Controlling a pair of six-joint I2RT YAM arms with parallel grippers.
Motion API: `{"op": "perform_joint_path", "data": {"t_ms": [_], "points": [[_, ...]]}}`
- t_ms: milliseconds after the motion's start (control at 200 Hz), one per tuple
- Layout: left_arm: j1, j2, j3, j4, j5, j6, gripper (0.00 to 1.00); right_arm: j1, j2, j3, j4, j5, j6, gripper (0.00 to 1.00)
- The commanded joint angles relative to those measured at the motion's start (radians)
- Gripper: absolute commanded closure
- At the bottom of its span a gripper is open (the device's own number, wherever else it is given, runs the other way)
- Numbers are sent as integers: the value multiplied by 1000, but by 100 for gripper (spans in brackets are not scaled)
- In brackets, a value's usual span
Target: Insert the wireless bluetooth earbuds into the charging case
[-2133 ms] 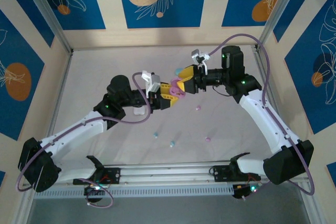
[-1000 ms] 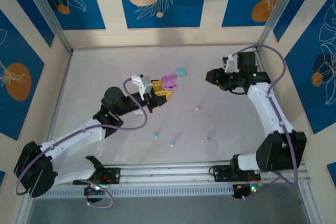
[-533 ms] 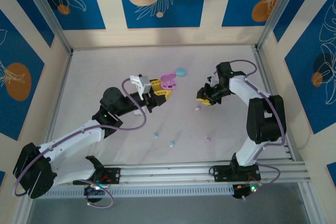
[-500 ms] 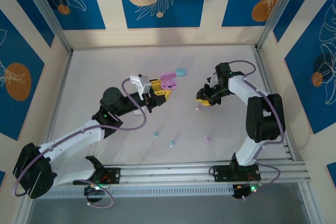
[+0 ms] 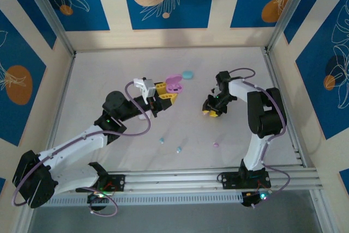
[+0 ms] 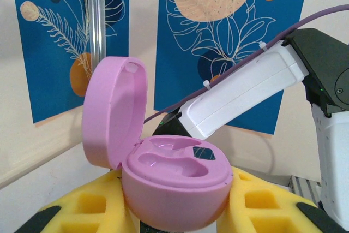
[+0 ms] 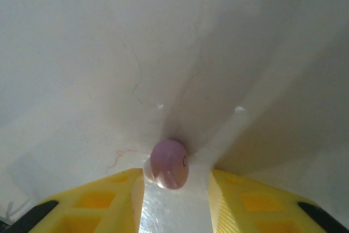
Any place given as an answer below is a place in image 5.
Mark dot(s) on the white earbud charging case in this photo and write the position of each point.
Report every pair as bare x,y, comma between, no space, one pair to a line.
143,117

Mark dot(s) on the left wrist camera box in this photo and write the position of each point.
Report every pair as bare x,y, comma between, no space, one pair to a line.
150,87

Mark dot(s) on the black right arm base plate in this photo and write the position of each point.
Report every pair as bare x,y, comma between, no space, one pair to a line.
229,181

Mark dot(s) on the pink earbud charging case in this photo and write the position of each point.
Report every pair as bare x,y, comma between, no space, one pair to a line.
174,78

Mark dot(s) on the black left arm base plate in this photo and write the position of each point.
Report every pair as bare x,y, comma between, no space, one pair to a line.
117,182

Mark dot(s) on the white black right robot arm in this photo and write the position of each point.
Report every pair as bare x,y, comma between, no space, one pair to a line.
268,118

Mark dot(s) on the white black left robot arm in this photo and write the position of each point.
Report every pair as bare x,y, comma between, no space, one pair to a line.
79,145

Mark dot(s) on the aluminium table side rail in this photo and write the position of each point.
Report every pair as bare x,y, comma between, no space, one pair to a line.
271,66
60,107

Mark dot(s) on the blue earbud charging case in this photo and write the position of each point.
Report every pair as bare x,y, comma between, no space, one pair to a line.
187,75

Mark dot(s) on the aluminium frame post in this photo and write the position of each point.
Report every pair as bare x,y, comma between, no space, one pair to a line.
49,12
289,12

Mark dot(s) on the aluminium mounting rail beam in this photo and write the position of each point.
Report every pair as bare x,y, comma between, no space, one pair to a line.
174,181

